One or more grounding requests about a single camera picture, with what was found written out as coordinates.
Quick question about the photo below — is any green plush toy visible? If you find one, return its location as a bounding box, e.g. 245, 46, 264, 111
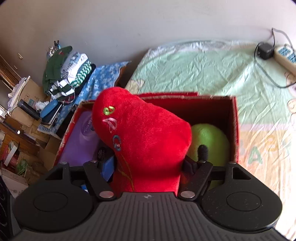
186, 123, 230, 190

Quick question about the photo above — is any stack of folded clothes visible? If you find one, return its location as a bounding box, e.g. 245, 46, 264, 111
42, 45, 96, 104

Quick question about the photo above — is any black adapter cable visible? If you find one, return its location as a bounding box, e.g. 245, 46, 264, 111
253, 27, 296, 89

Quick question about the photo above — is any red plush toy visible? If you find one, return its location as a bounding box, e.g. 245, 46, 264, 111
92, 87, 192, 196

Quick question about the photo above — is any white blue power strip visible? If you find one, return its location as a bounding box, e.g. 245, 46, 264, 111
274, 45, 296, 76

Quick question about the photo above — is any blue floral cloth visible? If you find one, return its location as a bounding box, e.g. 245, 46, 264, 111
37, 61, 130, 136

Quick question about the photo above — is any black power adapter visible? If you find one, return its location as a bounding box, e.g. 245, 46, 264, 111
257, 43, 274, 60

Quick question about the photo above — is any wooden shelf with clutter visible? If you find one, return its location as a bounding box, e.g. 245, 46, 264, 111
0, 54, 65, 197

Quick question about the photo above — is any purple tissue pack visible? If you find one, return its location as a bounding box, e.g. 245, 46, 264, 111
59, 111, 99, 166

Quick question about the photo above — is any cartoon print bed sheet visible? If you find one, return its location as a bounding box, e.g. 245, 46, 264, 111
126, 41, 295, 240

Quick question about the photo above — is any red cardboard box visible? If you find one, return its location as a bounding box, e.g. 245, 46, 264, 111
53, 92, 239, 176

